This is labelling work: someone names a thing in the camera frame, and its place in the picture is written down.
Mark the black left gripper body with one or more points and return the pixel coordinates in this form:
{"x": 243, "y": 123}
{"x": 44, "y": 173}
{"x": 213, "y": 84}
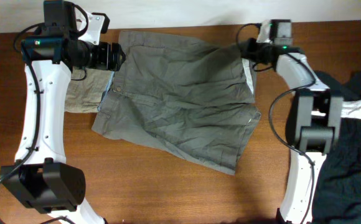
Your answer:
{"x": 116, "y": 56}

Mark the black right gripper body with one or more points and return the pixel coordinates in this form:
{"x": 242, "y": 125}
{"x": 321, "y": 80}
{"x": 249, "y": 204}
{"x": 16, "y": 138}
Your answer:
{"x": 246, "y": 50}

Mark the grey-green shorts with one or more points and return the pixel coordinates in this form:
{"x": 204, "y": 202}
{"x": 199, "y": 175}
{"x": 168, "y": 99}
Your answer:
{"x": 184, "y": 96}

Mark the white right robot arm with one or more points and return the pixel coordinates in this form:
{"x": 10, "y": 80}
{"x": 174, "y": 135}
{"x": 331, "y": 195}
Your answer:
{"x": 313, "y": 124}

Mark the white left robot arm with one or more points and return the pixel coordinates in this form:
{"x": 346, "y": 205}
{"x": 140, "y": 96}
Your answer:
{"x": 40, "y": 178}

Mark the folded khaki shorts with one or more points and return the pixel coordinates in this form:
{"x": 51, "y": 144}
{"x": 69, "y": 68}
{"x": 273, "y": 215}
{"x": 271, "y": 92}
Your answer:
{"x": 85, "y": 90}

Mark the dark green garment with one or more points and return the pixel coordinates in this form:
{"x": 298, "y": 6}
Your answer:
{"x": 337, "y": 197}

